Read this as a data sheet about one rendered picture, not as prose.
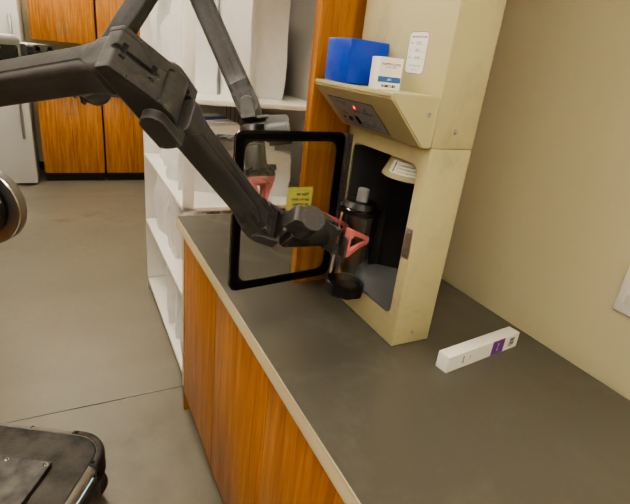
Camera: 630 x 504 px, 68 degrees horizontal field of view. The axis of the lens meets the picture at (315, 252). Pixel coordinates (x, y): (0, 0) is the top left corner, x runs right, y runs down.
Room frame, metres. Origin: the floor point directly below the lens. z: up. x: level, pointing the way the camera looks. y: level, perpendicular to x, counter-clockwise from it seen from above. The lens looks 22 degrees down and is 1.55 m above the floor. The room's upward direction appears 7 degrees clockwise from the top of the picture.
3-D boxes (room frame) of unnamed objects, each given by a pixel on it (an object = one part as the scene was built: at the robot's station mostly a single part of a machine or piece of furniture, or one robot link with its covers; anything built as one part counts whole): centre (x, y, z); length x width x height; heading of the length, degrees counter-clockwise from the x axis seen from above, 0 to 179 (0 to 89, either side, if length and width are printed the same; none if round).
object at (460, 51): (1.15, -0.24, 1.33); 0.32 x 0.25 x 0.77; 29
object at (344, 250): (1.02, -0.08, 1.18); 0.09 x 0.07 x 0.07; 122
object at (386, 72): (1.02, -0.10, 1.54); 0.05 x 0.05 x 0.06; 14
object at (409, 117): (1.06, -0.08, 1.46); 0.32 x 0.11 x 0.10; 29
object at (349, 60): (1.13, -0.04, 1.56); 0.10 x 0.10 x 0.09; 29
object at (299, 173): (1.13, 0.08, 1.19); 0.30 x 0.01 x 0.40; 126
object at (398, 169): (1.12, -0.23, 1.34); 0.18 x 0.18 x 0.05
